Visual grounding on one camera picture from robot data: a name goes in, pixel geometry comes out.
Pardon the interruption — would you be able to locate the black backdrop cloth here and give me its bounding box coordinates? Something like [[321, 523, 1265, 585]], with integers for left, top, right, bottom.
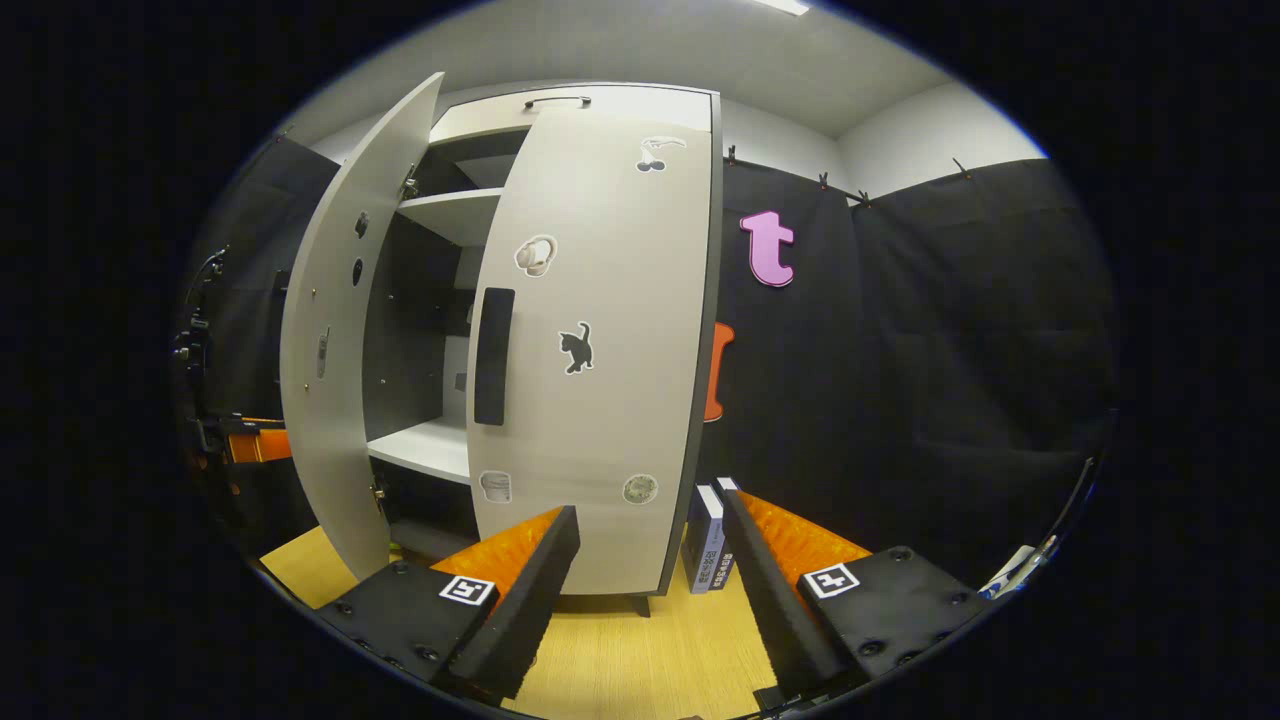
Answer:
[[180, 135, 1116, 591]]

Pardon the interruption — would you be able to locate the white cabinet drawer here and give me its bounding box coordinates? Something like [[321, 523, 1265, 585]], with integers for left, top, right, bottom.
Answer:
[[428, 84, 716, 146]]

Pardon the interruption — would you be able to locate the blue book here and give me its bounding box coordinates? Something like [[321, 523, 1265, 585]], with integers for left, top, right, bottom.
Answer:
[[683, 485, 726, 596]]

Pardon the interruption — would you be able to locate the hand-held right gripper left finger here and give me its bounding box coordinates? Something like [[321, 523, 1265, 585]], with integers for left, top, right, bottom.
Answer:
[[310, 505, 581, 701]]

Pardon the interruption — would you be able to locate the white cabinet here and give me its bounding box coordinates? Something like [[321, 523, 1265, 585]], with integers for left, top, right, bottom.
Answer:
[[360, 82, 723, 616]]

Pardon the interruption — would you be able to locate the white cabinet door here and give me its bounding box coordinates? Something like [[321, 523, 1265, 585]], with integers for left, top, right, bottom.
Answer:
[[465, 92, 723, 598], [278, 72, 446, 583]]

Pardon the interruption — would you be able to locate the white cabinet shelf board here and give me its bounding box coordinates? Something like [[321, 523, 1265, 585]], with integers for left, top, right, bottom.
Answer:
[[397, 187, 504, 248]]

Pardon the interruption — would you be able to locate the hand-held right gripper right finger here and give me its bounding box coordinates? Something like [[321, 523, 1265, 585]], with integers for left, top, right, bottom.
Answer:
[[720, 488, 1001, 701]]

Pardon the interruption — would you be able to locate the white and blue item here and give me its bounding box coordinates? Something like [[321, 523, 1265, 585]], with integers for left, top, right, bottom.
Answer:
[[980, 540, 1061, 601]]

